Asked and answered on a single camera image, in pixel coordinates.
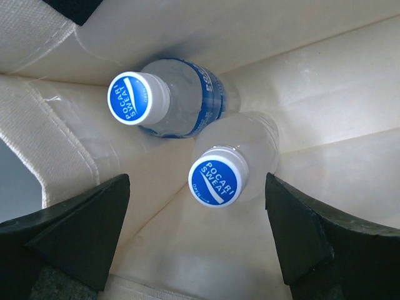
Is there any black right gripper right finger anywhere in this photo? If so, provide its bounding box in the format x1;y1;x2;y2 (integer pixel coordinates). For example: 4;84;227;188
265;173;399;299

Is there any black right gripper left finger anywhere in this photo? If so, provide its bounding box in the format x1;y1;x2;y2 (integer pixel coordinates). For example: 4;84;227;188
1;174;130;299

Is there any clear bottle blue cap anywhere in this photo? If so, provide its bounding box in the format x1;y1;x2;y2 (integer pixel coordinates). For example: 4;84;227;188
188;111;279;208
107;58;241;139

